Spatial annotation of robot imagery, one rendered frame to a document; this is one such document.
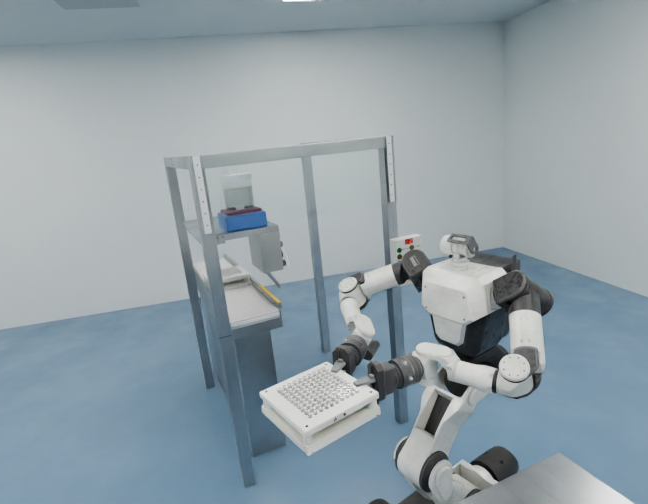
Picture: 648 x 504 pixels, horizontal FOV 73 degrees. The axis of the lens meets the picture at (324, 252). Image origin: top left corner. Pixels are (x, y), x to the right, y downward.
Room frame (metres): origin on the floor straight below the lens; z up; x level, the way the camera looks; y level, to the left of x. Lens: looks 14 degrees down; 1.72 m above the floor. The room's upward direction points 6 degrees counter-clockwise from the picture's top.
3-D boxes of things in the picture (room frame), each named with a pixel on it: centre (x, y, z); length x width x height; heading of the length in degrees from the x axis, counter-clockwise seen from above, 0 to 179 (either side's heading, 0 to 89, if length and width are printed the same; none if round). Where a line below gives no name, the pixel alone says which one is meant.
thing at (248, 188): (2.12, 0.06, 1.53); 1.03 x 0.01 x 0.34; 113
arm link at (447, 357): (1.20, -0.31, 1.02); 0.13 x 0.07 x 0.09; 53
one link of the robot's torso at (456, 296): (1.48, -0.52, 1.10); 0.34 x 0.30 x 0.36; 34
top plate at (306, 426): (1.10, 0.06, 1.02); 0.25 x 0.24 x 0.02; 34
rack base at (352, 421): (1.10, 0.06, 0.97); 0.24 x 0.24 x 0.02; 34
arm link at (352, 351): (1.30, -0.04, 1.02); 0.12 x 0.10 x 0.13; 156
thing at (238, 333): (2.69, 0.64, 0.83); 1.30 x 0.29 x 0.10; 23
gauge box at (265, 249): (2.20, 0.30, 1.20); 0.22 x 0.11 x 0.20; 23
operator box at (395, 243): (2.31, -0.45, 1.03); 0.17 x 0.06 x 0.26; 113
